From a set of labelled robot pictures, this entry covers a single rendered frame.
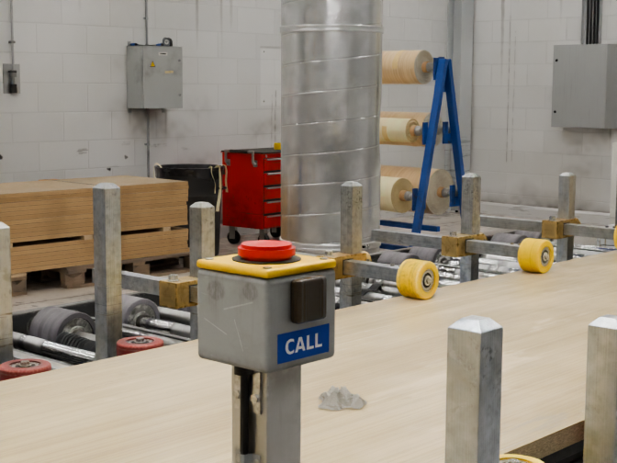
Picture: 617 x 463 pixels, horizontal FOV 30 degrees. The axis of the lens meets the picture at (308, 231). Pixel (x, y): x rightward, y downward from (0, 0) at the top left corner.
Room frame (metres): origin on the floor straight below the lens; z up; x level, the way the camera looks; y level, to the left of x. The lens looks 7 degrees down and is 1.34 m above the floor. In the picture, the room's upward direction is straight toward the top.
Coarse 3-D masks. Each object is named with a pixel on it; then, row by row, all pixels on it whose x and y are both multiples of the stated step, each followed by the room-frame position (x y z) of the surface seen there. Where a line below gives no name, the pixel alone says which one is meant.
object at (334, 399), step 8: (328, 392) 1.59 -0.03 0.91; (336, 392) 1.55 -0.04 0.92; (344, 392) 1.57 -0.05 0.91; (328, 400) 1.55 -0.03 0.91; (336, 400) 1.54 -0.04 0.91; (344, 400) 1.56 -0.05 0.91; (352, 400) 1.55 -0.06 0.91; (360, 400) 1.54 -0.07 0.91; (320, 408) 1.53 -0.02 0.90; (328, 408) 1.53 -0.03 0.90; (336, 408) 1.53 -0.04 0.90
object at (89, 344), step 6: (60, 336) 2.36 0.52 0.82; (66, 336) 2.35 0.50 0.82; (72, 336) 2.35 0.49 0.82; (78, 336) 2.33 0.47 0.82; (60, 342) 2.35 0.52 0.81; (66, 342) 2.33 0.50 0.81; (72, 342) 2.32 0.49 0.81; (78, 342) 2.32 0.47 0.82; (84, 342) 2.31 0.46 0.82; (90, 342) 2.30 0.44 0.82; (84, 348) 2.29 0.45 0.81; (90, 348) 2.28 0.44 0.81
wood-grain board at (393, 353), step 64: (384, 320) 2.14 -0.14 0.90; (448, 320) 2.15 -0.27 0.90; (512, 320) 2.15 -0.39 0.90; (576, 320) 2.15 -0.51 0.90; (0, 384) 1.66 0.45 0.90; (64, 384) 1.66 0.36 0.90; (128, 384) 1.66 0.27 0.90; (192, 384) 1.66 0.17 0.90; (320, 384) 1.67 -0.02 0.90; (384, 384) 1.67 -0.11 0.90; (512, 384) 1.67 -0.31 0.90; (576, 384) 1.68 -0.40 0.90; (0, 448) 1.35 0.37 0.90; (64, 448) 1.36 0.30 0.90; (128, 448) 1.36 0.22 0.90; (192, 448) 1.36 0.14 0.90; (320, 448) 1.36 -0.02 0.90; (384, 448) 1.36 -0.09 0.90; (512, 448) 1.37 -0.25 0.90
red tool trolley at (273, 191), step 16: (224, 160) 9.69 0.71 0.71; (240, 160) 9.58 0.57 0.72; (256, 160) 9.47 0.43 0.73; (272, 160) 9.52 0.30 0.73; (224, 176) 9.69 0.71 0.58; (240, 176) 9.58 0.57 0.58; (256, 176) 9.47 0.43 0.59; (272, 176) 9.52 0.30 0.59; (224, 192) 9.69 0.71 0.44; (240, 192) 9.58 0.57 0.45; (256, 192) 9.47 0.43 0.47; (272, 192) 9.52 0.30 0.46; (224, 208) 9.69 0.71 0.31; (240, 208) 9.58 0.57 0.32; (256, 208) 9.47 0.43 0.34; (272, 208) 9.52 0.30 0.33; (224, 224) 9.69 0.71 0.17; (240, 224) 9.58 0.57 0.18; (256, 224) 9.47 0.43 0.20; (272, 224) 9.52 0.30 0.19
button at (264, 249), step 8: (264, 240) 0.81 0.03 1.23; (272, 240) 0.81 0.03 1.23; (240, 248) 0.78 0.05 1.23; (248, 248) 0.78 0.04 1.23; (256, 248) 0.77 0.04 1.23; (264, 248) 0.77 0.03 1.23; (272, 248) 0.77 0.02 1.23; (280, 248) 0.78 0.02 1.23; (288, 248) 0.78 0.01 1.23; (248, 256) 0.77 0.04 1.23; (256, 256) 0.77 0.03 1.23; (264, 256) 0.77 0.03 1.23; (272, 256) 0.77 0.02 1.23; (280, 256) 0.77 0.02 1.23; (288, 256) 0.78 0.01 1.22
